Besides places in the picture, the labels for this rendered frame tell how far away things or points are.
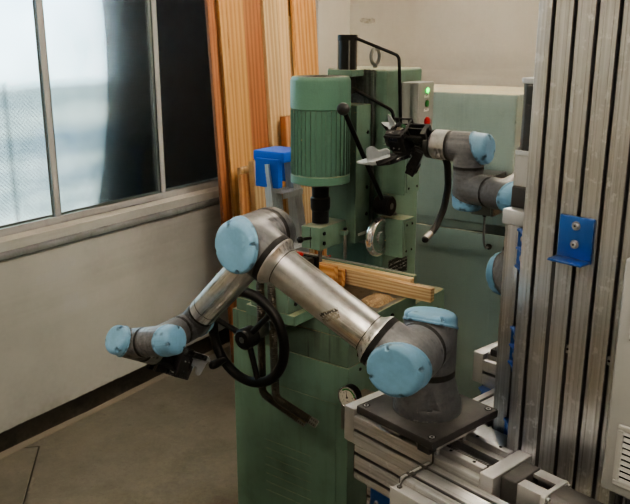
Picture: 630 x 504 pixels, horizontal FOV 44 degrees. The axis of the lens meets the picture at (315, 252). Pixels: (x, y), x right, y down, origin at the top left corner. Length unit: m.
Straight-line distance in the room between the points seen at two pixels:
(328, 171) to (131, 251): 1.58
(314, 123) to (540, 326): 0.90
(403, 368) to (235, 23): 2.61
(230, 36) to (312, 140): 1.68
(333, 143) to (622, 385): 1.08
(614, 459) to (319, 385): 0.96
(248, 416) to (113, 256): 1.28
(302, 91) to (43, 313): 1.62
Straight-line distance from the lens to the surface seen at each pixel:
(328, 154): 2.22
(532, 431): 1.78
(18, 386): 3.38
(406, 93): 2.44
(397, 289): 2.23
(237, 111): 3.84
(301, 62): 4.29
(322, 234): 2.30
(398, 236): 2.38
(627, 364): 1.55
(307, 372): 2.31
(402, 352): 1.51
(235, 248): 1.63
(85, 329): 3.52
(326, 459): 2.39
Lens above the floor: 1.61
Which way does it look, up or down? 16 degrees down
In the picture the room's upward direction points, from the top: straight up
